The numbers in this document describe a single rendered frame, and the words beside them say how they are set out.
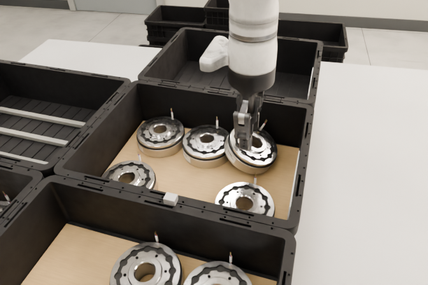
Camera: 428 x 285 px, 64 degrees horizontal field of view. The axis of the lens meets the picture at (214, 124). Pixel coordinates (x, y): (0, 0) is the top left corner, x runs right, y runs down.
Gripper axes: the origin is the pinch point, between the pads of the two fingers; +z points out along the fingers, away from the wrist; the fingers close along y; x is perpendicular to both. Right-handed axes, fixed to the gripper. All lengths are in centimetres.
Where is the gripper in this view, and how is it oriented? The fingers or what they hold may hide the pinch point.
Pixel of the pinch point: (249, 132)
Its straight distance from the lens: 62.7
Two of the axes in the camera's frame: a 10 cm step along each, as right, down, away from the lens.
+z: 0.4, 7.8, 6.3
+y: 3.0, -6.1, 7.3
